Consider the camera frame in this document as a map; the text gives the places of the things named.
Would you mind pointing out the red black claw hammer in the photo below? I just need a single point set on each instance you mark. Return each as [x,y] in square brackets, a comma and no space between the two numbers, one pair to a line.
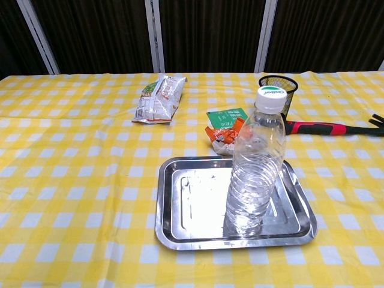
[315,129]

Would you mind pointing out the yellow checked tablecloth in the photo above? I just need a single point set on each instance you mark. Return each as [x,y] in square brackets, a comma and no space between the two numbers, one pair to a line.
[75,180]

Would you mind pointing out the orange snack packet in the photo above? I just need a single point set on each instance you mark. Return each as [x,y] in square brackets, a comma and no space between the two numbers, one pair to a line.
[222,138]

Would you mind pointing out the grey metal partition post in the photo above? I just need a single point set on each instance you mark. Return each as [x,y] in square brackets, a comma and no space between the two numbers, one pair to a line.
[39,39]
[265,39]
[155,39]

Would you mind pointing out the transparent plastic bottle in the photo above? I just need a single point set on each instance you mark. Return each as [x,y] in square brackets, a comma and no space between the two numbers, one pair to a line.
[255,180]

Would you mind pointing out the white snack bag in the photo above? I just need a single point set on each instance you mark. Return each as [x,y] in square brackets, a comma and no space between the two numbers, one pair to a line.
[159,102]

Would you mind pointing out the black mesh pen cup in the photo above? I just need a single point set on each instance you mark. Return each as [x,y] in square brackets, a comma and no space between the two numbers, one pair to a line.
[291,99]

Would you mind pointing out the stainless steel tray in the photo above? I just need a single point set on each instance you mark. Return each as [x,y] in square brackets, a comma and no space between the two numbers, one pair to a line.
[195,210]

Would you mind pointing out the green sachet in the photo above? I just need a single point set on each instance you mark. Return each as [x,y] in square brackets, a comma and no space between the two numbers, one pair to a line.
[225,118]

